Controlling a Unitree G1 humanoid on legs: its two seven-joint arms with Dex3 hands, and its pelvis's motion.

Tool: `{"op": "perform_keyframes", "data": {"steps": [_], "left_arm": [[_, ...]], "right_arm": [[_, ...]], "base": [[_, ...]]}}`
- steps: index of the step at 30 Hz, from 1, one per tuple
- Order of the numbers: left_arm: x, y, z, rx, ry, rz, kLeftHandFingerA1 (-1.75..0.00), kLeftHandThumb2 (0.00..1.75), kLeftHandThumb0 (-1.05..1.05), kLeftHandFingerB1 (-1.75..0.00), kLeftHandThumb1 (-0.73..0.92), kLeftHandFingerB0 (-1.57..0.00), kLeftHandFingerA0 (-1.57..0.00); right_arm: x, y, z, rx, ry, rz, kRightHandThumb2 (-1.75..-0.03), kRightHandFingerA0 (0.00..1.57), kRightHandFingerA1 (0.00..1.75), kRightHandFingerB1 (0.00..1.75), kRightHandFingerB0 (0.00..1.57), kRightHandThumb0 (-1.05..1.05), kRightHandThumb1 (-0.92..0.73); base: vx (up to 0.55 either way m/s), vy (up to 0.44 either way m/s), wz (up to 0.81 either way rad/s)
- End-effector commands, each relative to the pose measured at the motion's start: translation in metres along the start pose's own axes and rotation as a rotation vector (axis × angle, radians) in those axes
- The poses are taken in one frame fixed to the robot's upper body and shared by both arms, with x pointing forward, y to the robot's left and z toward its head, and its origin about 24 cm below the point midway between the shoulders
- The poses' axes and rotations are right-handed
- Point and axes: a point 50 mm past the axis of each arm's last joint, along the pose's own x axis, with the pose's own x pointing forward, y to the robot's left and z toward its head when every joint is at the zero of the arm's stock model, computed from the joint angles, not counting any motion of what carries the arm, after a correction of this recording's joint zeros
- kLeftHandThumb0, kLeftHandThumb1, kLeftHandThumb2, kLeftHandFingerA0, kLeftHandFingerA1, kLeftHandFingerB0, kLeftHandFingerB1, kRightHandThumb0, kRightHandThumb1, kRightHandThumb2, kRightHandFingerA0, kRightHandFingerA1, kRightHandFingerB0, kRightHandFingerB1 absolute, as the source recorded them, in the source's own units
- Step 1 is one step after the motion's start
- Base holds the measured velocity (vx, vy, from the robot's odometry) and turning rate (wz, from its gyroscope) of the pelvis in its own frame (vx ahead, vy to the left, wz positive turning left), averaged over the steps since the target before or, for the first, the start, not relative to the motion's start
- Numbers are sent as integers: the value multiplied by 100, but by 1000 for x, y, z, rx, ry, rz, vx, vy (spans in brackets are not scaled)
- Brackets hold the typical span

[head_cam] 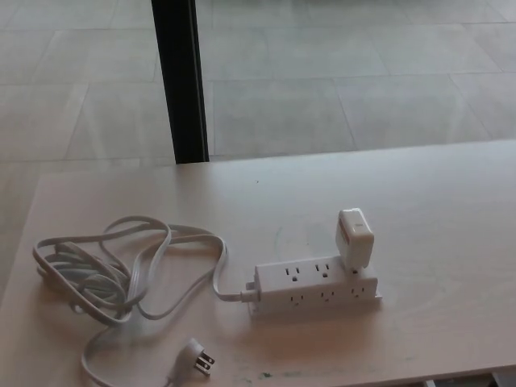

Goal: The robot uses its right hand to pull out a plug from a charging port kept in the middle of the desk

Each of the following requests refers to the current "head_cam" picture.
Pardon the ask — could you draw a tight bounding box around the white cube charger plug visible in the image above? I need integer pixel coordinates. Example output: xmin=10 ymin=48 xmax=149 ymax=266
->
xmin=333 ymin=207 xmax=377 ymax=273

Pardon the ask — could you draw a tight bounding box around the white six-outlet power strip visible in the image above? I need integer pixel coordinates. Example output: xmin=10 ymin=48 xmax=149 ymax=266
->
xmin=240 ymin=257 xmax=384 ymax=319

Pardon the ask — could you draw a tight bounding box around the black vertical post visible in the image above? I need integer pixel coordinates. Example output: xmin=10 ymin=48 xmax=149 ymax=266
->
xmin=151 ymin=0 xmax=210 ymax=164

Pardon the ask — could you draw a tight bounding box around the white flat power cord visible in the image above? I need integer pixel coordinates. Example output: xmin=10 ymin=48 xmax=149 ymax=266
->
xmin=31 ymin=215 xmax=257 ymax=387

